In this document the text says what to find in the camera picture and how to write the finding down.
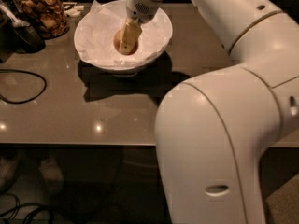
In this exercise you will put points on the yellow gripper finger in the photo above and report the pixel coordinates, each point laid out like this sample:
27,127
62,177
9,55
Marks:
130,33

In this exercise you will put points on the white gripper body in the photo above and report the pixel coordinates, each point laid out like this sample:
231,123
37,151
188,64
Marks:
139,6

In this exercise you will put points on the orange apple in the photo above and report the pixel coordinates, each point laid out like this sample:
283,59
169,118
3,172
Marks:
117,44

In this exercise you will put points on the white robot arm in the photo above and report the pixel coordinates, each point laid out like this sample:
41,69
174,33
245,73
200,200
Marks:
212,130

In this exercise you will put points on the white bowl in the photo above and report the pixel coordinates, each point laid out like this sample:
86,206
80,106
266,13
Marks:
93,52

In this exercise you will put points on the black mat under bowl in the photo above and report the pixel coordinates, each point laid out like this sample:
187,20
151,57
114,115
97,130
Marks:
100,84

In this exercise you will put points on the white paper liner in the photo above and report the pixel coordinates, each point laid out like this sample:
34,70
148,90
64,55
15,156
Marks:
99,34

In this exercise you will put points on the small white items on table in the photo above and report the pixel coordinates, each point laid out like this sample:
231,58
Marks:
73,10

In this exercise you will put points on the glass jar of dried chips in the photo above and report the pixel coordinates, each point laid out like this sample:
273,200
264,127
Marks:
47,16

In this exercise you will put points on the black round appliance base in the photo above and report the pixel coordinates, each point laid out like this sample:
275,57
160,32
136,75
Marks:
28,40

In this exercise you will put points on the white shoe right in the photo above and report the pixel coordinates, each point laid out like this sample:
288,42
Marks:
52,175

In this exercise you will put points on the white shoe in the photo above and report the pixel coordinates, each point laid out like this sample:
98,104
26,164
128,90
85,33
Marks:
52,175
8,169

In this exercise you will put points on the white shoe left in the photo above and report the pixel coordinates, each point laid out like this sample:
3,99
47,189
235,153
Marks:
8,169

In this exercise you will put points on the silver spoon handle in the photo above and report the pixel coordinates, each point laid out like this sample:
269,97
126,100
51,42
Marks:
16,23

